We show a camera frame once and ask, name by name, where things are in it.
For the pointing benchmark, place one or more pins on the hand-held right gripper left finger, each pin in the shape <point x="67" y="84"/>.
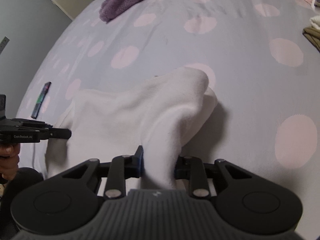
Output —
<point x="140" y="160"/>

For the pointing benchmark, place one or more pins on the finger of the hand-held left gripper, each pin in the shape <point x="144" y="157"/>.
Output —
<point x="57" y="133"/>

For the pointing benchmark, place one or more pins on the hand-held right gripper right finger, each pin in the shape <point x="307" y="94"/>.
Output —
<point x="180" y="172"/>

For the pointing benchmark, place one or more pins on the white shirt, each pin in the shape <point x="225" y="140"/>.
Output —
<point x="137" y="112"/>

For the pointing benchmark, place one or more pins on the person's left hand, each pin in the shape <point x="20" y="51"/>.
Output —
<point x="10" y="165"/>

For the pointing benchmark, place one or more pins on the black smartphone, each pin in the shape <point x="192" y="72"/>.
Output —
<point x="41" y="100"/>

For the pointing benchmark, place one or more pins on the grey polka dot bed sheet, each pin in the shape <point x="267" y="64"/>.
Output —
<point x="250" y="92"/>

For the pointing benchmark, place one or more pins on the striped olive folded garment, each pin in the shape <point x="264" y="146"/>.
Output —
<point x="313" y="37"/>

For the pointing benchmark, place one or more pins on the white folded garment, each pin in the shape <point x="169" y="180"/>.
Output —
<point x="315" y="22"/>

